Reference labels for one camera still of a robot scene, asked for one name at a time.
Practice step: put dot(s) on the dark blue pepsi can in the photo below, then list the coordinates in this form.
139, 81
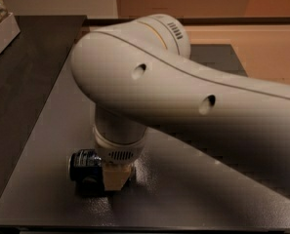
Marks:
85, 167

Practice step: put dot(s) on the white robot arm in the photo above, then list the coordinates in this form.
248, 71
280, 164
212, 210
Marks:
139, 75

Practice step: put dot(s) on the dark wooden side table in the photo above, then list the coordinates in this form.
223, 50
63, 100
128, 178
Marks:
29, 68

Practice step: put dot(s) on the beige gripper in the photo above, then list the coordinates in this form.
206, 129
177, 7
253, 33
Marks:
120, 152

